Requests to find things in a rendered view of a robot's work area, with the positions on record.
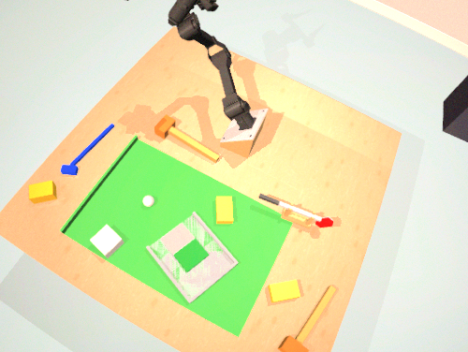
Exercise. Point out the white golf ball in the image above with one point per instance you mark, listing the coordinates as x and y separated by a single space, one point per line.
148 201

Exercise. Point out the blue golf putter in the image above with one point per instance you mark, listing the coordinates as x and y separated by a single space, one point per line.
72 169

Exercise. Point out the green flat mat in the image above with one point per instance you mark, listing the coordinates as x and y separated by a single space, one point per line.
254 239

